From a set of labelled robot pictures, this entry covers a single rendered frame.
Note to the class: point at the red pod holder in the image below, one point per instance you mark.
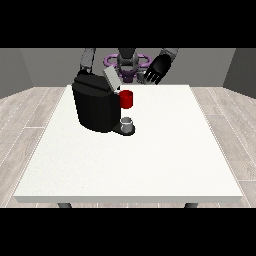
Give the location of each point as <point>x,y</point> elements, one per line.
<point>126,99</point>

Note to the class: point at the small grey cup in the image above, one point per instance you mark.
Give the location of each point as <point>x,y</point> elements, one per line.
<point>127,124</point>

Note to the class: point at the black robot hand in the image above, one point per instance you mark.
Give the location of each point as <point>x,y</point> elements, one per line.
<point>84,71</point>
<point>160,68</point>

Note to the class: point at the pale grey machine lid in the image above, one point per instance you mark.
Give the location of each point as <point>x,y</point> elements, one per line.
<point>111,77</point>

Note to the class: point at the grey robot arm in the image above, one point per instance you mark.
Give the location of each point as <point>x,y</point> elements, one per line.
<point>169,52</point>
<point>88,59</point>

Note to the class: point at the black coffee machine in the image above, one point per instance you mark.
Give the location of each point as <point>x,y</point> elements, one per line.
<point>95,106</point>

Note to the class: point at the dark table leg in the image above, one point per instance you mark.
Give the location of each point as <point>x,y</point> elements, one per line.
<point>191,205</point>
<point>64,205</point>

